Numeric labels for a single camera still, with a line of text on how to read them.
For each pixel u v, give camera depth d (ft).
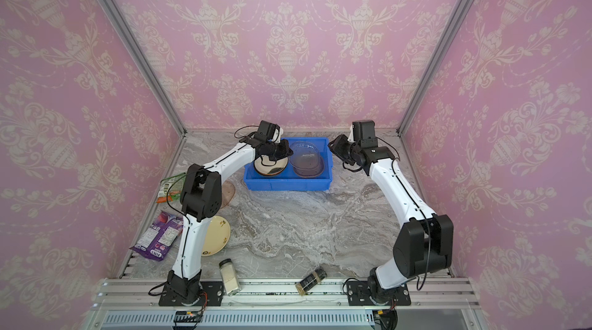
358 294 2.39
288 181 3.00
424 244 1.39
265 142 2.68
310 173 3.33
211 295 2.45
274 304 2.39
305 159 3.35
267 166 2.86
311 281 2.44
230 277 2.45
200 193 1.92
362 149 2.08
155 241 2.73
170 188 3.17
